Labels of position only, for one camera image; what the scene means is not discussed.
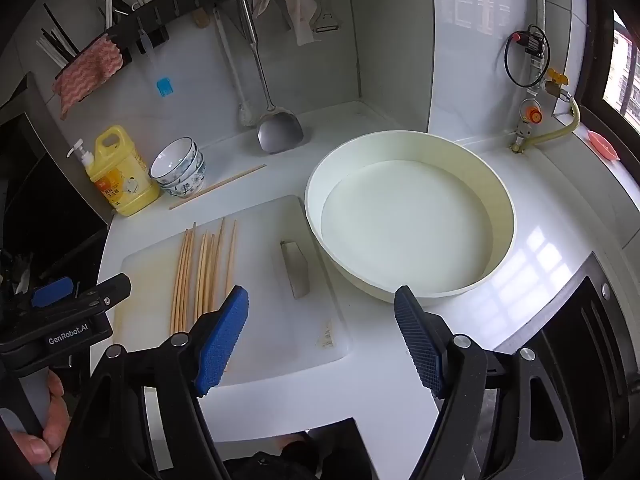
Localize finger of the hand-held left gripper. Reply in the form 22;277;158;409
70;273;132;313
30;276;74;309

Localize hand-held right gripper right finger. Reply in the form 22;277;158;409
394;285;601;480

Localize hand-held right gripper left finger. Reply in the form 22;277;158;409
55;285;250;480

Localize bundle of wooden chopsticks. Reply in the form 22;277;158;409
170;217;239;336

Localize large white round basin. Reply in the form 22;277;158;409
305;131;516;305

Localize person's left hand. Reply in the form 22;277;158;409
10;369;72;467

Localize white plastic cutting board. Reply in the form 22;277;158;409
121;195;351;387

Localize yellow dish soap bottle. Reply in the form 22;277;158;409
67;126;161;217

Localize white blue patterned bowl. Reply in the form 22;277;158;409
162;165;207;197
159;152;205;188
150;136;200;181

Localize plain wooden chopstick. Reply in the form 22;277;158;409
200;164;267;198
169;164;267;211

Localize metal cooking spatula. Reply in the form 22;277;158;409
235;0;304;155

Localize pink striped dishcloth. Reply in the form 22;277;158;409
53;35;124;120

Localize translucent white ladle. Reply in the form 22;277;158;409
212;7;257;127

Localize grey fitting with orange knob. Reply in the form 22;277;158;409
510;95;546;153

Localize pink plastic dish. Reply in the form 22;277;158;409
586;130;622;162

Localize black gas shutoff device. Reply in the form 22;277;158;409
510;26;549;61

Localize beige hanging cloth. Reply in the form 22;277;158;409
251;0;317;46

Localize metal peeler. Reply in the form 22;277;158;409
310;0;343;33

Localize window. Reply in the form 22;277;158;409
600;10;640;128

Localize yellow gas hose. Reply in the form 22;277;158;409
525;97;581;150

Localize black cable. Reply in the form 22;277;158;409
504;30;551;89

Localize brass valve with yellow handle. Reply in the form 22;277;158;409
542;67;573;103

